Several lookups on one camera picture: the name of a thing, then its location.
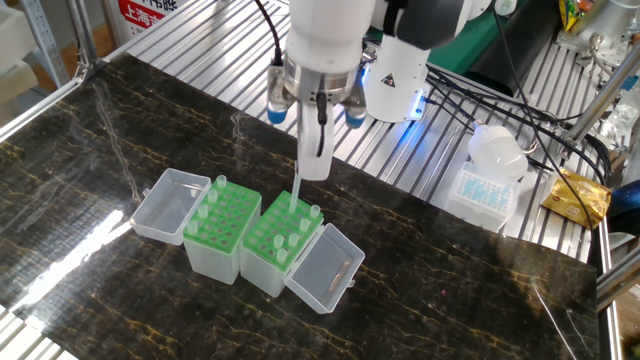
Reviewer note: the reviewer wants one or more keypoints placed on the perforated metal shelf post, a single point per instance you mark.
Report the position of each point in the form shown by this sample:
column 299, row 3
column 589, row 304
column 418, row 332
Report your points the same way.
column 45, row 45

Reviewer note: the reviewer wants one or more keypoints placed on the white translucent plastic container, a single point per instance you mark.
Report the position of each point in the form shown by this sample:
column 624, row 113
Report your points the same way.
column 497, row 150

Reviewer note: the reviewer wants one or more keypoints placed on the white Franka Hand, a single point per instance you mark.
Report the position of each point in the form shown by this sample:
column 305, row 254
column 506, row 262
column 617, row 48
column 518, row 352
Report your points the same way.
column 307, row 150

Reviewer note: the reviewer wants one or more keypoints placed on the grey wrist camera blue label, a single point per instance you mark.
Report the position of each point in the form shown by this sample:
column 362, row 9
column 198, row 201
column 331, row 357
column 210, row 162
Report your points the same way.
column 276, row 100

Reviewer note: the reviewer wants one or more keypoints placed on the black cylindrical bin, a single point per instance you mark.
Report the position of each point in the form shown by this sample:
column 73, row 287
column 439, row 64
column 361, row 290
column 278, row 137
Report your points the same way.
column 515, row 50

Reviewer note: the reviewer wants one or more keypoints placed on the diagonal aluminium strut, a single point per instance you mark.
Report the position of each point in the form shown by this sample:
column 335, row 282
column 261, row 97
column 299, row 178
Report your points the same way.
column 85, row 30

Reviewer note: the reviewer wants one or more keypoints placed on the red sign white characters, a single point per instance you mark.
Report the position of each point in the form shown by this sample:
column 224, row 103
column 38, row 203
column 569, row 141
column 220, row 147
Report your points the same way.
column 140, row 12

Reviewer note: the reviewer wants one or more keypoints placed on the gold foil bag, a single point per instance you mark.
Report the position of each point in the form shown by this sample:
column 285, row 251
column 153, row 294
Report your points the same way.
column 575, row 200

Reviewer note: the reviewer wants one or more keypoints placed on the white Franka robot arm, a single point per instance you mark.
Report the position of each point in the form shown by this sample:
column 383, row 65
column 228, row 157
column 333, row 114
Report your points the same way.
column 400, row 90

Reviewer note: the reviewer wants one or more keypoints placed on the dark blue object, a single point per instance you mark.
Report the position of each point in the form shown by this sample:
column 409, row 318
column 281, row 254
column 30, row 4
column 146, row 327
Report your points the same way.
column 625, row 205

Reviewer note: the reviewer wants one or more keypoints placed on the black marble pattern board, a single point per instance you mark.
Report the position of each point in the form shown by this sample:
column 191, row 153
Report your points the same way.
column 425, row 290

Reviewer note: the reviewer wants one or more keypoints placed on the clear large pipette tip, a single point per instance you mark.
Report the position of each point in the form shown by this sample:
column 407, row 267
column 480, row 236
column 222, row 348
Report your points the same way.
column 212, row 195
column 202, row 210
column 295, row 195
column 293, row 239
column 304, row 224
column 278, row 241
column 221, row 181
column 281, row 255
column 192, row 227
column 315, row 211

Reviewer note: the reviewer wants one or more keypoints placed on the clear tip box green rack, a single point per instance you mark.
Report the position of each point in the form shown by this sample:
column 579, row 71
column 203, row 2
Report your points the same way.
column 215, row 265
column 262, row 275

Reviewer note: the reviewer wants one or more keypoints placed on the clear tip box blue rack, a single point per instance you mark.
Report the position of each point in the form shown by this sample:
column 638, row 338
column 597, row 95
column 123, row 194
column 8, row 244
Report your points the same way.
column 480, row 200

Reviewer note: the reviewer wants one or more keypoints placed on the aluminium frame bar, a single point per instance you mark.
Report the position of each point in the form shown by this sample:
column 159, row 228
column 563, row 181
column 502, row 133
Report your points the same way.
column 620, row 282
column 605, row 95

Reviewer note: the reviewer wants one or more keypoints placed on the dark green mat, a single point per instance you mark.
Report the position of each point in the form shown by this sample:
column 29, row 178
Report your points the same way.
column 460, row 50

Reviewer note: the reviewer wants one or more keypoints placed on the silver white second robot arm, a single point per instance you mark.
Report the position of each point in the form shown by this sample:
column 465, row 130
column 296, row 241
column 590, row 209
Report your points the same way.
column 605, row 25

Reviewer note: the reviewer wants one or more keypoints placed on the white foam block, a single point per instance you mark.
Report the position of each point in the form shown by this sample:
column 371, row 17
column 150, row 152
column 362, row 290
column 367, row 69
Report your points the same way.
column 15, row 55

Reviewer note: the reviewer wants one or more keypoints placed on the clear plastic bag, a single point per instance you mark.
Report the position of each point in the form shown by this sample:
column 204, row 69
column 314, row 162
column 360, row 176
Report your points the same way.
column 622, row 117

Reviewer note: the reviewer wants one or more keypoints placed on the yellow red snack bag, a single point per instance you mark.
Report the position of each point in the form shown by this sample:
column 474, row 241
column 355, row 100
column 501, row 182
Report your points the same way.
column 572, row 12

